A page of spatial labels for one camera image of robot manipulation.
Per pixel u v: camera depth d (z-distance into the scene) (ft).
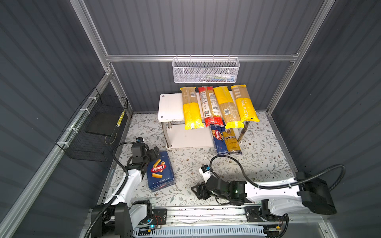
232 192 1.89
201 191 2.16
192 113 2.28
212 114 2.28
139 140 2.52
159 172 2.71
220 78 3.03
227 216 2.47
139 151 2.14
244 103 2.44
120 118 2.62
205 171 2.26
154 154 2.59
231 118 2.22
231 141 3.05
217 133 3.07
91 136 2.37
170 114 2.38
